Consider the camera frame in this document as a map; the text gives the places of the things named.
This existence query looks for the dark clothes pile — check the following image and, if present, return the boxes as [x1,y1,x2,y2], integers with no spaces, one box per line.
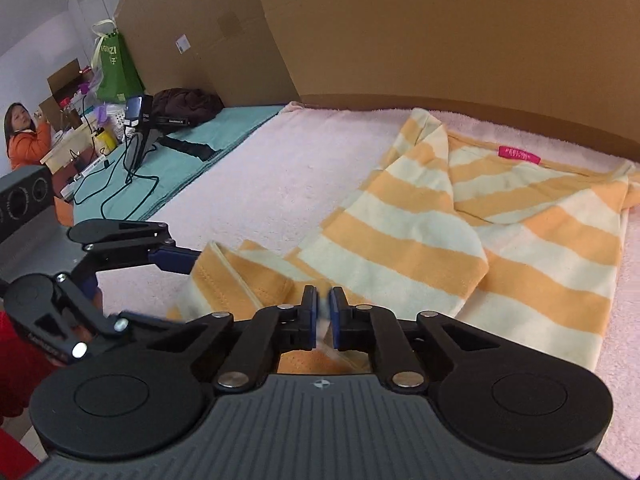
[150,88,225,128]

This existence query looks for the person's left forearm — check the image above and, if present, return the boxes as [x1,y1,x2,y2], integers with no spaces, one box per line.
[0,310,67,418]

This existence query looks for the black strap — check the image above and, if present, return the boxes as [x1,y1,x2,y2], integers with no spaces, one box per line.
[159,135,221,162]

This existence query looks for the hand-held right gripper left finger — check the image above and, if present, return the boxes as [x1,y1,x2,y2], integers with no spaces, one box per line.
[150,285,321,394]

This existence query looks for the small open cardboard box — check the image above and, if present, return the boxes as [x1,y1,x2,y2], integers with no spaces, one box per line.
[39,58,84,126]

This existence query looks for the black cable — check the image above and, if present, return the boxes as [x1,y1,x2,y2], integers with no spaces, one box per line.
[72,147,162,222]

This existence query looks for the pink towel blanket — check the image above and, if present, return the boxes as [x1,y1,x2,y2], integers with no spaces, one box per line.
[95,101,640,478]

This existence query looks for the white perforated basket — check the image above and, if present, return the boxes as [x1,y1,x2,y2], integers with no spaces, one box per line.
[106,106,127,141]

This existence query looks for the white power strip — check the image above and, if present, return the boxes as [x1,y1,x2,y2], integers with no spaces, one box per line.
[74,159,110,182]

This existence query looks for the teal blanket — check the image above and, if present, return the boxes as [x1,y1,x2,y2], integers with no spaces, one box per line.
[72,105,286,223]

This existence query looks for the orange white striped shirt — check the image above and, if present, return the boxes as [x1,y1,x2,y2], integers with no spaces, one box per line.
[167,107,640,376]

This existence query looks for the green shopping bag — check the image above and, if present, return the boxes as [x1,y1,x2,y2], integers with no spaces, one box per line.
[91,19,146,103]

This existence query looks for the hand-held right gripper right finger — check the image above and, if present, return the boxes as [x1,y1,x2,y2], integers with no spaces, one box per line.
[330,286,506,394]

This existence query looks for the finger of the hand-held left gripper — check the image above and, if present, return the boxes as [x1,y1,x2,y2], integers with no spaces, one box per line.
[66,219,202,281]
[54,271,187,359]

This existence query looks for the large cardboard box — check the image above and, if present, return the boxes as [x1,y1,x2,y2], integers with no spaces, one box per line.
[247,0,640,163]

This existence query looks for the person's red clothing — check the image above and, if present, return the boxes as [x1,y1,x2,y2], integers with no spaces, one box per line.
[0,424,41,467]

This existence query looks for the black blue handheld device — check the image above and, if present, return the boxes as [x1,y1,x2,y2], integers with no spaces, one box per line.
[122,94,162,173]

